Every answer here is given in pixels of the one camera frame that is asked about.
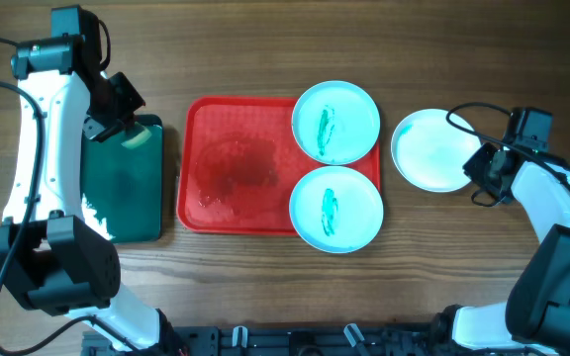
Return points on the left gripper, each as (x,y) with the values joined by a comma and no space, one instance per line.
(99,133)

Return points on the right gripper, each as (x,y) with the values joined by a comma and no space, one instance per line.
(481,169)

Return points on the green yellow sponge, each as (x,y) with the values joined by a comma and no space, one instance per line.
(135,135)

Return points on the white plate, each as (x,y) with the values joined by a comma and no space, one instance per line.
(429,150)

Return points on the light blue plate bottom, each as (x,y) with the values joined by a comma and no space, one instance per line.
(336,209)

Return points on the light blue plate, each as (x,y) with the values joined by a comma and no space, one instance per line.
(335,122)
(336,209)

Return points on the light blue plate top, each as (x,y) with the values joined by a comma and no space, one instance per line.
(335,122)

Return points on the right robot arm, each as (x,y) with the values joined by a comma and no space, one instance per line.
(536,316)

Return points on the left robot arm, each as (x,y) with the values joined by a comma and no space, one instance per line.
(51,260)

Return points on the black water tray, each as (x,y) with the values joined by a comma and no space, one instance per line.
(121,189)

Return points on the red plastic tray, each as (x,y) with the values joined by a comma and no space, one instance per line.
(240,163)

